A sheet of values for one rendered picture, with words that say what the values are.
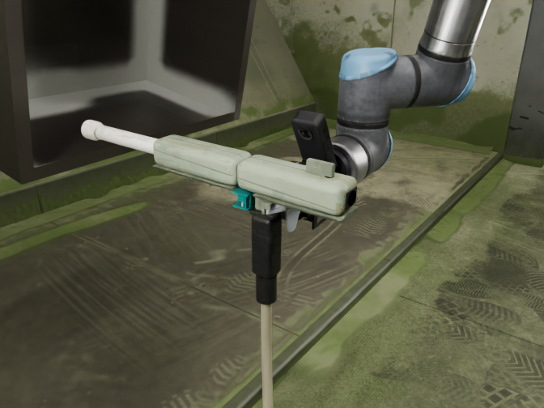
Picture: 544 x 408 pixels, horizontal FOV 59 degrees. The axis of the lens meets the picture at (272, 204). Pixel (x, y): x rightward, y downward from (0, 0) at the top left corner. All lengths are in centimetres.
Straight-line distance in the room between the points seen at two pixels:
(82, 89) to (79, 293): 53
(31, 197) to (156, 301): 72
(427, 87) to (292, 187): 38
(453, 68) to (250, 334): 70
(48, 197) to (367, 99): 131
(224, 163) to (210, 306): 66
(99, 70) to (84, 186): 65
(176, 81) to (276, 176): 87
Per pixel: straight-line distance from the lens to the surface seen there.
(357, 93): 82
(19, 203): 182
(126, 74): 145
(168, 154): 70
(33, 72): 129
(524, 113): 263
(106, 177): 198
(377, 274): 140
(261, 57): 287
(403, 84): 85
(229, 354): 109
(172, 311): 124
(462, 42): 87
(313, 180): 56
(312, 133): 69
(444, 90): 90
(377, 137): 85
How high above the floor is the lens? 75
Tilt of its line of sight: 23 degrees down
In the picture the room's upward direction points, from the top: straight up
